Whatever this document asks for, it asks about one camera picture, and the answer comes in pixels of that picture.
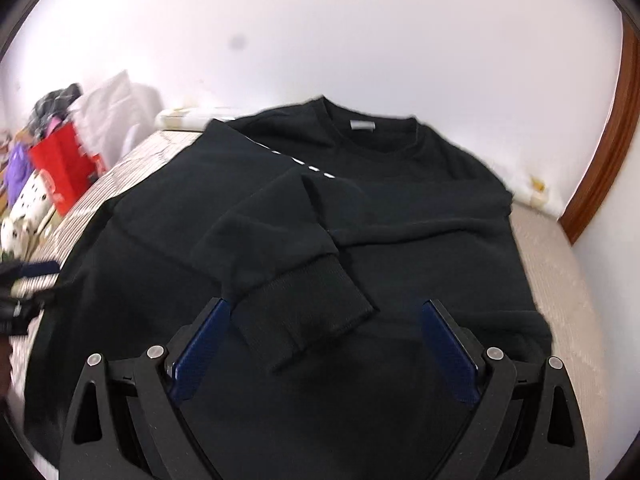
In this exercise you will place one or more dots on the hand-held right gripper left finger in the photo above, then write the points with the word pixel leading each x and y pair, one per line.
pixel 200 350

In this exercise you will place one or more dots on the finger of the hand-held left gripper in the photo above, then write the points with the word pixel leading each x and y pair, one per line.
pixel 40 266
pixel 42 297

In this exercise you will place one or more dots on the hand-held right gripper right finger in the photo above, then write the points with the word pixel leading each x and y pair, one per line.
pixel 447 350

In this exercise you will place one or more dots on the black sweatshirt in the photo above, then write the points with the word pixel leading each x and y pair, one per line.
pixel 350 200

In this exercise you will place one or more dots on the white spotted plush toy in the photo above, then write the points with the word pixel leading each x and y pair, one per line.
pixel 30 200

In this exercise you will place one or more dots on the purple soft item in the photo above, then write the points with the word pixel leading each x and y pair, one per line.
pixel 20 170

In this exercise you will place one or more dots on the red paper bag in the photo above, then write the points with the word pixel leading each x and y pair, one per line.
pixel 60 165

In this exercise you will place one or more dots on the striped beige bed mattress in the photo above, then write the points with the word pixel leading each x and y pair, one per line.
pixel 560 280

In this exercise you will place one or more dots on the dark plaid cloth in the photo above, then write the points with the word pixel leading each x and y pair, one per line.
pixel 50 105

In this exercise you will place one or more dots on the white plastic bag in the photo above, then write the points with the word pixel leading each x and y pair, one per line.
pixel 115 105

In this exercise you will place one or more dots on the rolled white printed mat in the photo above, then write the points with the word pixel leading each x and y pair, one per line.
pixel 180 119

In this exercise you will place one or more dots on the brown wooden door frame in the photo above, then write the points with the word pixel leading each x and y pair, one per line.
pixel 610 150

